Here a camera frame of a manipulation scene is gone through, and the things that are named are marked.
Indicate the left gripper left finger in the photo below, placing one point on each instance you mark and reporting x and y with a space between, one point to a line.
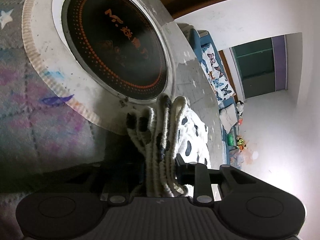
103 181

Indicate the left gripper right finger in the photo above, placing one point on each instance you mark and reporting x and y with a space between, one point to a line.
227 179

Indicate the butterfly print pillow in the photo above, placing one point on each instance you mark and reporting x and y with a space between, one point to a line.
214 74

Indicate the dark green window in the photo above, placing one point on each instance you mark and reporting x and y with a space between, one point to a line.
262 66

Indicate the round black induction cooktop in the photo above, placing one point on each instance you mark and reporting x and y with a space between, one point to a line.
115 42

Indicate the blue sofa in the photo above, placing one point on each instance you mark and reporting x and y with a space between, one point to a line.
196 40

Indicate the white polka dot garment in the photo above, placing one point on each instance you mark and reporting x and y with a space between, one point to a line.
160 134

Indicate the green toy on sofa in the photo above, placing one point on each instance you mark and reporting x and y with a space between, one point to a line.
231 141

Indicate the black white plush toy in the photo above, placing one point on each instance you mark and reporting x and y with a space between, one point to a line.
240 108

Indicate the beige cushion on sofa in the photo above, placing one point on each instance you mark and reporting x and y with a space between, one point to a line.
228 117

